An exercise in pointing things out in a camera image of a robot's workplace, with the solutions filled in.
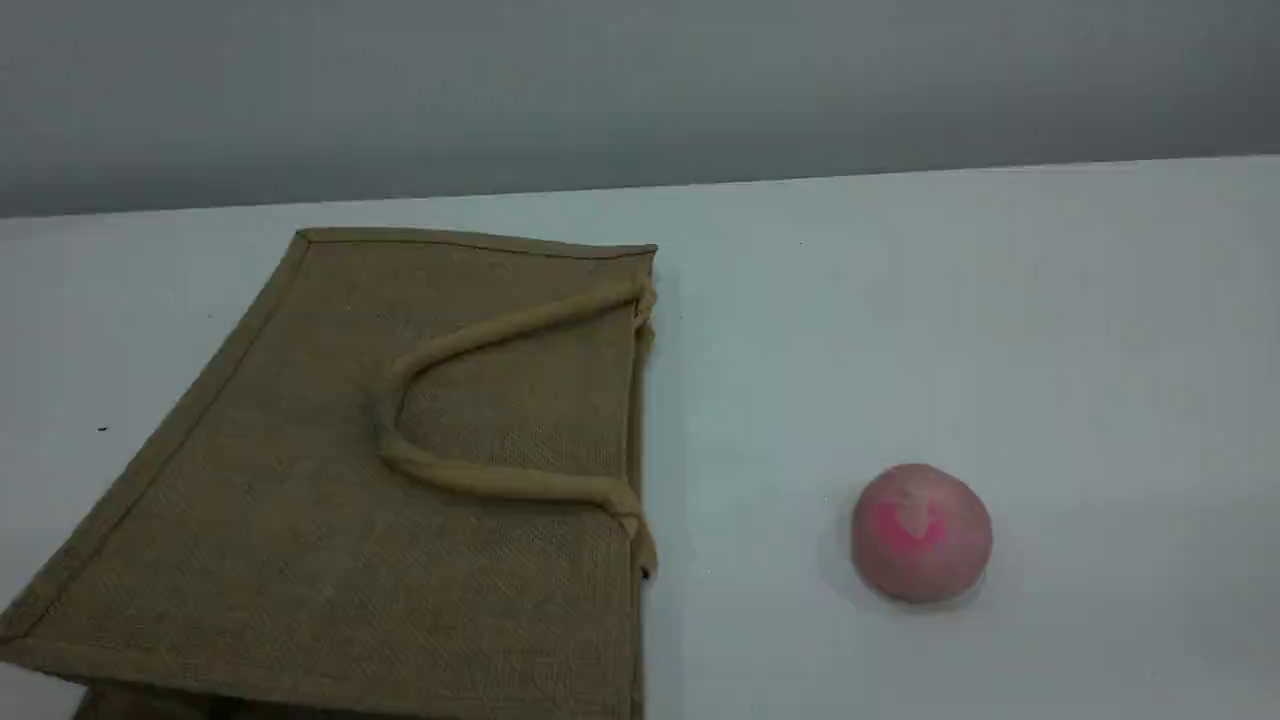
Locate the pink peach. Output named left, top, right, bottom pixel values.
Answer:
left=851, top=462, right=994, bottom=605

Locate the brown jute tote bag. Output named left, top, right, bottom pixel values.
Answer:
left=0, top=227, right=660, bottom=720

